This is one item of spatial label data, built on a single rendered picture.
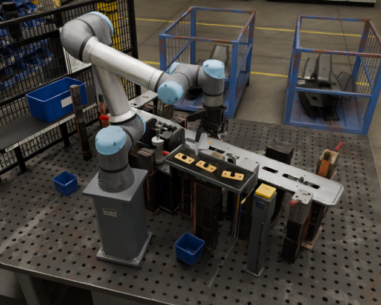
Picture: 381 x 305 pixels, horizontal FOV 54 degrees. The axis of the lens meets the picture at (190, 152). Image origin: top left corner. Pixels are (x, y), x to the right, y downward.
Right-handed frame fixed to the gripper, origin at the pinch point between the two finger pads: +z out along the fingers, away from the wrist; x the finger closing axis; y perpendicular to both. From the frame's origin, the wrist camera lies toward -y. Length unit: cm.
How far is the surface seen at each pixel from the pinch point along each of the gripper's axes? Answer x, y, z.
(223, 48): 278, -182, 74
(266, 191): 1.8, 27.2, 9.8
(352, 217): 63, 49, 56
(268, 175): 30.1, 14.1, 25.8
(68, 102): 7, -105, 17
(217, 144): 36.5, -19.8, 25.8
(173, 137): 7.0, -24.0, 8.3
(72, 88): 8, -99, 7
